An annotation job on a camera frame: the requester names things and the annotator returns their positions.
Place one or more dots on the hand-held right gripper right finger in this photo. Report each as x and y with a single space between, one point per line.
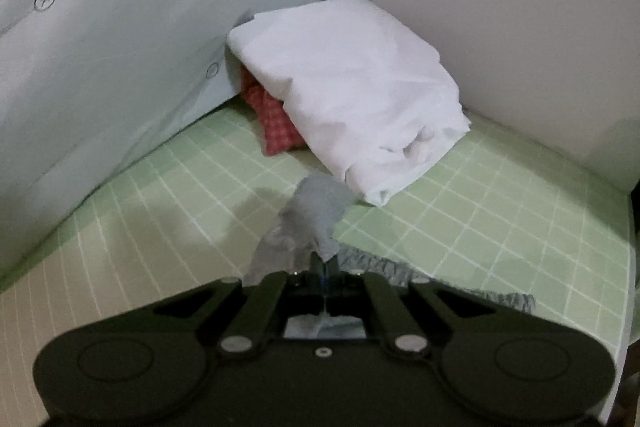
367 289

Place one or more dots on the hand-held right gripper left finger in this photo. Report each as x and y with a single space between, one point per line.
280 289

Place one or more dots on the grey cloth garment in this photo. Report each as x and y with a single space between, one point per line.
312 219

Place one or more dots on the green grid bed sheet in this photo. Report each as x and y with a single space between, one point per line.
450 227

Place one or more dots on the red checked cloth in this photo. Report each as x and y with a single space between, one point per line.
272 122

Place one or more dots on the white folded cloth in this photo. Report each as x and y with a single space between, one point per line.
350 92

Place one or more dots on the pale blue printed quilt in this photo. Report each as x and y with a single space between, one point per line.
125 32

